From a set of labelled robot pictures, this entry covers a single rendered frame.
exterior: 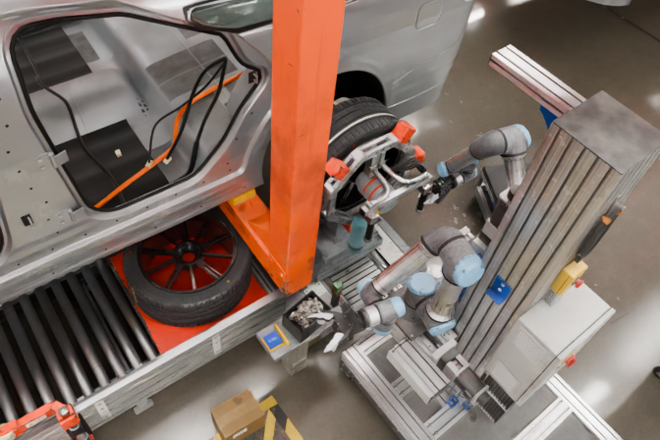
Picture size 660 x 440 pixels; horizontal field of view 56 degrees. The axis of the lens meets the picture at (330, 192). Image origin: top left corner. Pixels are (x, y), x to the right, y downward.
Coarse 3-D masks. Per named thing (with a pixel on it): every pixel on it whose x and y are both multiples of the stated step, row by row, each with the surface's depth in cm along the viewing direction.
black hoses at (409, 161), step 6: (408, 156) 301; (414, 156) 305; (402, 162) 301; (408, 162) 300; (414, 162) 299; (390, 168) 304; (396, 168) 302; (402, 168) 301; (408, 168) 299; (420, 168) 305
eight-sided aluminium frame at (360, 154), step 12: (372, 144) 294; (384, 144) 294; (396, 144) 298; (408, 144) 309; (360, 156) 288; (372, 156) 293; (336, 180) 296; (324, 192) 299; (336, 192) 295; (324, 204) 306; (360, 204) 334; (324, 216) 311; (336, 216) 313; (348, 216) 327
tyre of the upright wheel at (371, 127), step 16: (336, 112) 298; (352, 112) 298; (368, 112) 299; (384, 112) 308; (336, 128) 293; (352, 128) 292; (368, 128) 292; (384, 128) 298; (336, 144) 290; (352, 144) 291; (320, 208) 315
